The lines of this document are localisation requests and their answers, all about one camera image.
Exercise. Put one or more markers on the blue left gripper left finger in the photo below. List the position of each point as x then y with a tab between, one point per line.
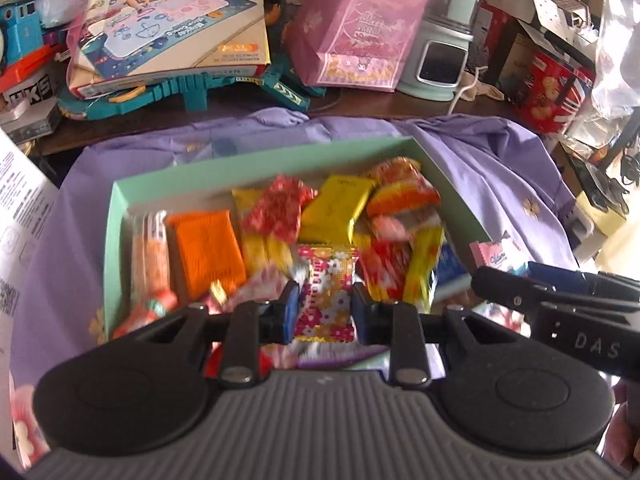
278	318

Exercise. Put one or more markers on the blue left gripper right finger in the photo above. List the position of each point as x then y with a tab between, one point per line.
373	319

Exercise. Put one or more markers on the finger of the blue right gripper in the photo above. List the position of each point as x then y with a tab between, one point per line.
562	280

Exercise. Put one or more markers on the small flowery candy packet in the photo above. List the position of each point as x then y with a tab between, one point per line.
324	314

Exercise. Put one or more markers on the yellow green snack bar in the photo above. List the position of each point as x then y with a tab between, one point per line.
418	289

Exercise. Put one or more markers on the pink blue wafer packet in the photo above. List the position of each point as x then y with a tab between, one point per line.
506	255

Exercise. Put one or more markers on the red Skittles bag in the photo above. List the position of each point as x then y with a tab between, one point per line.
385	257

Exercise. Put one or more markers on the blue sea salt cracker packet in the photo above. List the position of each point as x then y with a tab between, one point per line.
450	275

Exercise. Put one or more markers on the orange Winsun snack packet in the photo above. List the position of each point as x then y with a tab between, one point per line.
209	251

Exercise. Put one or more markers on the crinkled red foil candy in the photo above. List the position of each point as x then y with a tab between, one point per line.
278	212

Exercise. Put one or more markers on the yellow gold long snack bag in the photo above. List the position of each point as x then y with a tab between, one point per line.
331	217

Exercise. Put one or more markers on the orange red long snack packet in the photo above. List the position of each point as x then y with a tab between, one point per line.
146	312

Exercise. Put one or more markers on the orange chips snack bag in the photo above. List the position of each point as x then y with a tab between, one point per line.
399	186

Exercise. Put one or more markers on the clear orange cracker packet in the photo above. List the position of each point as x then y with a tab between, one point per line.
150	265

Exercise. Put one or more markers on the pink white patterned packet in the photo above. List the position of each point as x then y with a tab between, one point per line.
265	285

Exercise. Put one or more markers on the yellow barcode snack bar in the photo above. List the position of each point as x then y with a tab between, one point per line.
259	251

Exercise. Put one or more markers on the person's right hand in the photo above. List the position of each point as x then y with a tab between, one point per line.
621	441

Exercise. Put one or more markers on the mint green cardboard box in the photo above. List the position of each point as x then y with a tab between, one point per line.
208	186

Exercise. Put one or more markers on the purple floral cloth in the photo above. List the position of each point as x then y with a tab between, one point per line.
500	169

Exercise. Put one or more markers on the red cookie tin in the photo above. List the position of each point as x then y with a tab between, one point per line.
552	93

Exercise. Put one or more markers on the teal toy track bridge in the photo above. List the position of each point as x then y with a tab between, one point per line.
278	80

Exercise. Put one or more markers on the mint green small appliance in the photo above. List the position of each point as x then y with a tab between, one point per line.
440	50

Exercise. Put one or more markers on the white printed instruction sheet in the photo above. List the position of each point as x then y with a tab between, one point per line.
27	196

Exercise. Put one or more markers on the pink gift bag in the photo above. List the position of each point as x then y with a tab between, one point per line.
353	43

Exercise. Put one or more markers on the drawing mat toy box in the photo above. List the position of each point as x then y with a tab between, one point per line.
124	44

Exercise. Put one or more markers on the blue Thomas toy train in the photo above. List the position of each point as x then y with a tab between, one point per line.
25	45

